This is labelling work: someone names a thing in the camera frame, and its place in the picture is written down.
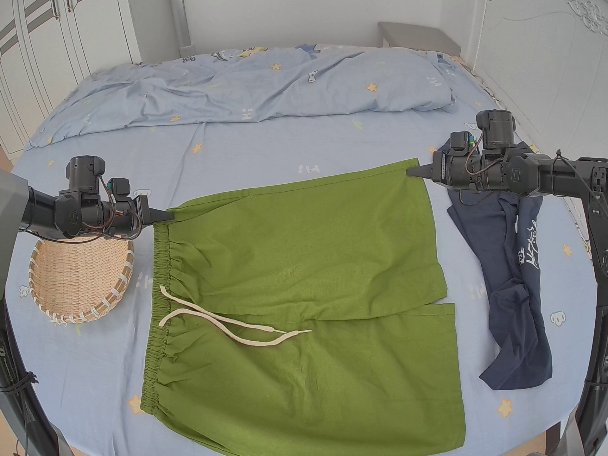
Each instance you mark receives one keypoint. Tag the green shorts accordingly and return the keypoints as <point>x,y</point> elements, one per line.
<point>308,254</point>

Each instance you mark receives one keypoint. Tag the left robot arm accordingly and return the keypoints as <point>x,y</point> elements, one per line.
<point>42,209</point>

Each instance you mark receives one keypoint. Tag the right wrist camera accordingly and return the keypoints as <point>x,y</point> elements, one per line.
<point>461,141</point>

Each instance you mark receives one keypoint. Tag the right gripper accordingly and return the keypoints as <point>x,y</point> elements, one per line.
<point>458,171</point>

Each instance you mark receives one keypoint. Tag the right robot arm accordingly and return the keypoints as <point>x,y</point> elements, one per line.
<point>570,178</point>

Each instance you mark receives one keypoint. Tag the bed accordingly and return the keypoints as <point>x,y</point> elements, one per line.
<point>285,159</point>

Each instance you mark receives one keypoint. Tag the pale blue quilt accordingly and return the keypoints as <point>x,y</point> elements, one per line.
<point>237,93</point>

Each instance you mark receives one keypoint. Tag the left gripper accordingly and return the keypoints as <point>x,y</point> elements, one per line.
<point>126,216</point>

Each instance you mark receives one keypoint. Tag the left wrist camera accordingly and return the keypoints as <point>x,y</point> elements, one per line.
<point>118,187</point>

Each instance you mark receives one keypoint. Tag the round woven basket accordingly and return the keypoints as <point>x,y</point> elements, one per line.
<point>76,278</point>

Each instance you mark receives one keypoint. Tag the grey vertical pipe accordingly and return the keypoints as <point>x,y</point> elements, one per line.
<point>179,7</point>

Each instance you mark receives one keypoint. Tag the white wardrobe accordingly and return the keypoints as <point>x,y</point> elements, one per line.
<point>95,17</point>

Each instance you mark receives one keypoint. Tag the grey bedside table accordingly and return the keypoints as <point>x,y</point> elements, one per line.
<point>413,36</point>

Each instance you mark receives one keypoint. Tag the dark blue T-shirt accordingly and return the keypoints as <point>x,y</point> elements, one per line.
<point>513,264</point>

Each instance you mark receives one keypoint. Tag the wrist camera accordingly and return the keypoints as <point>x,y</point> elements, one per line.
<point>118,187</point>
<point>461,141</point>

